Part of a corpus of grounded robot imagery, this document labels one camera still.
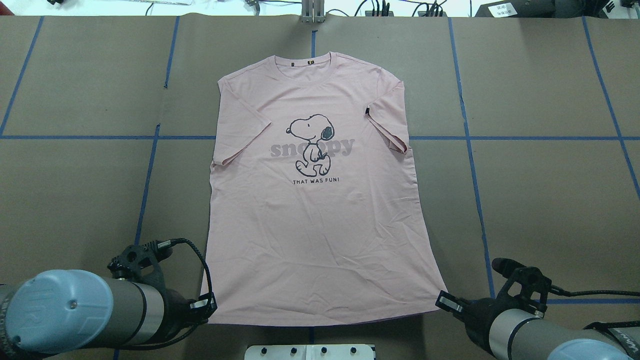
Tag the white camera mast pedestal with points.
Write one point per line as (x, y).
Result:
(311, 352)

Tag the black box white label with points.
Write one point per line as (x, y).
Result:
(516, 9)

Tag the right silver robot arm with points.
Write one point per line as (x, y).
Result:
(536, 338)

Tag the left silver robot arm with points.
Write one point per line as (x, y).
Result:
(65, 310)

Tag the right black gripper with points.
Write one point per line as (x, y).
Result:
(476, 319)

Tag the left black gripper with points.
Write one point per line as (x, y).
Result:
(176, 311)

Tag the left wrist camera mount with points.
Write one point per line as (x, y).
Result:
(140, 263)

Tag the aluminium frame post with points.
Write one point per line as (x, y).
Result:
(312, 11)

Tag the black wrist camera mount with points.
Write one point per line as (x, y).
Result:
(526, 288)

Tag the pink Snoopy t-shirt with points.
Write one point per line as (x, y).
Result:
(315, 215)

